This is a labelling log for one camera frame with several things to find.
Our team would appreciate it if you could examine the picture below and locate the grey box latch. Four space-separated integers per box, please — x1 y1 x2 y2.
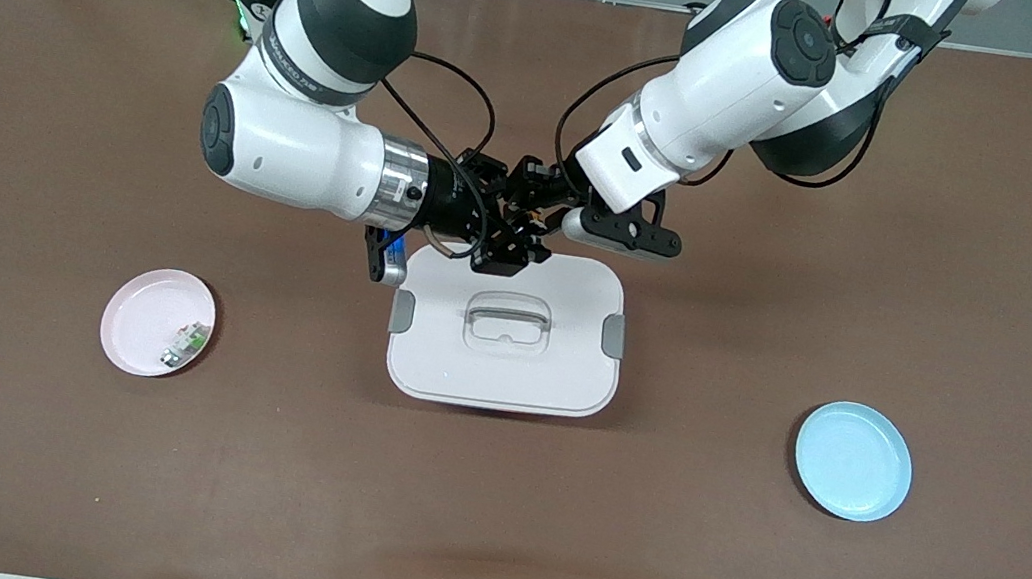
598 311 631 361
387 287 419 337

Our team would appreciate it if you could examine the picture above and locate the white lidded storage box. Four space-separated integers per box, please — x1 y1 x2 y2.
378 231 638 428

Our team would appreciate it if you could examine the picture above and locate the pink round plate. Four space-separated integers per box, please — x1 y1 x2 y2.
94 260 223 386

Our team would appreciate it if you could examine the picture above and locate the light blue round plate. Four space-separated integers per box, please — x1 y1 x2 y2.
785 394 922 530

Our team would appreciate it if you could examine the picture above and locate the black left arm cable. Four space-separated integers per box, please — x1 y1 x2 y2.
549 39 745 204

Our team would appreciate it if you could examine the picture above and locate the grey box lid handle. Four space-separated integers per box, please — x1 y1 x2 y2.
460 288 557 362

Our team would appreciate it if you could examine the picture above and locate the green white switch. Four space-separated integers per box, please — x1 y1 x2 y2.
159 318 213 375

